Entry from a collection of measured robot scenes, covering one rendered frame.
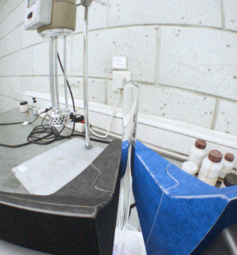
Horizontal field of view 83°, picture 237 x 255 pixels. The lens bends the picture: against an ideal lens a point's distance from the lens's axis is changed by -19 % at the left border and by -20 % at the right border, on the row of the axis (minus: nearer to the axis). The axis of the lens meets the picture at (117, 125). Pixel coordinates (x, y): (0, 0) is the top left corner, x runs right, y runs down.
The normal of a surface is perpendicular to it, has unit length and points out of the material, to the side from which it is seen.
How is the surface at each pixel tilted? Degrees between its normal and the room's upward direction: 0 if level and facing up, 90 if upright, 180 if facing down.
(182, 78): 90
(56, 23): 90
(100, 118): 90
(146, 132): 90
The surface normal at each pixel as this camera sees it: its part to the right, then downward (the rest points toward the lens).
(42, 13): 0.83, 0.23
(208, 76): -0.56, 0.30
